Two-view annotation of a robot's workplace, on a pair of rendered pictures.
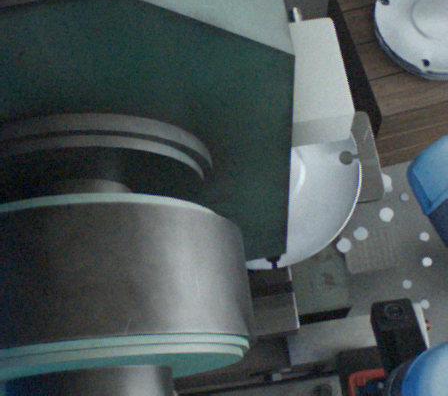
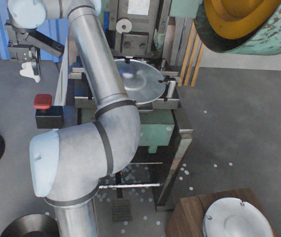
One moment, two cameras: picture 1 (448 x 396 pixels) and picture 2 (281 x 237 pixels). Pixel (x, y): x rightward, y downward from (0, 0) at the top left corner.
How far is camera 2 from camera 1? 0.97 m
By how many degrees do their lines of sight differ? 43
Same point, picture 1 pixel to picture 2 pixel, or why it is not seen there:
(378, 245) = (122, 213)
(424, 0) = (247, 223)
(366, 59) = (209, 196)
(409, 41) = (221, 212)
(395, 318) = (56, 44)
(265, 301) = (86, 90)
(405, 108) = (184, 209)
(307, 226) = not seen: hidden behind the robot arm
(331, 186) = not seen: hidden behind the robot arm
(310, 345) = (69, 110)
